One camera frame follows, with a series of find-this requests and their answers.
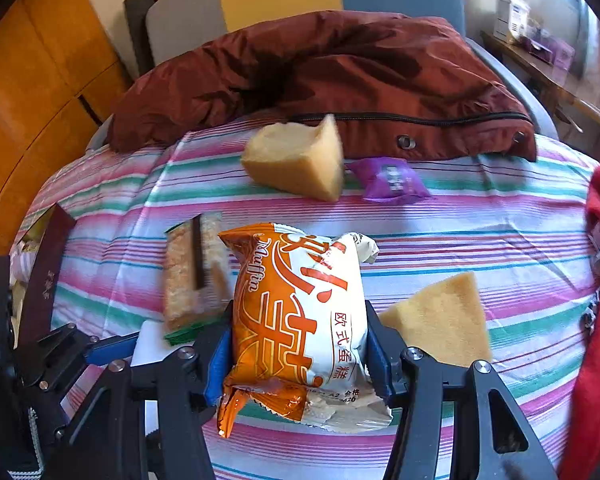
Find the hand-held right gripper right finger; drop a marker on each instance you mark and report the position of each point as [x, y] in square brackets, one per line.
[378, 365]

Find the maroon jacket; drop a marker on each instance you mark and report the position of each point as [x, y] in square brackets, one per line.
[330, 70]

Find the green wrapped cracker bar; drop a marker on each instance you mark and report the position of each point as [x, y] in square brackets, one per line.
[185, 280]

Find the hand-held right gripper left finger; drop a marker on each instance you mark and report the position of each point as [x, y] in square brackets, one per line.
[220, 365]

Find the purple box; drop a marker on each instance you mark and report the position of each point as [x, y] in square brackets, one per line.
[555, 52]

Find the gold lined gift box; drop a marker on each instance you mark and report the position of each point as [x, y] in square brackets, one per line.
[45, 270]

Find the orange wooden wardrobe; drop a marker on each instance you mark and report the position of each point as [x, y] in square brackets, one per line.
[40, 85]

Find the striped pink green cloth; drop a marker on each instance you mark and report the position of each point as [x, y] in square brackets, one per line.
[480, 220]

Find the purple candy packet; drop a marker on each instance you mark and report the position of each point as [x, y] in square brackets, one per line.
[390, 177]

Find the orange white muffin packet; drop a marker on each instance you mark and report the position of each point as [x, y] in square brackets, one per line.
[300, 310]

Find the cream cake wedge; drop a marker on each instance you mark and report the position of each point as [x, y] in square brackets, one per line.
[290, 160]
[440, 315]

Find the wooden side table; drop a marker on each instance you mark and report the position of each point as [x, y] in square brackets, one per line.
[540, 67]

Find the white box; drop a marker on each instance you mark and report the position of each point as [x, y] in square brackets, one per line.
[510, 15]

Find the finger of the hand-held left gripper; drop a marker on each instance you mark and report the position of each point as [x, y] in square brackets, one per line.
[112, 350]

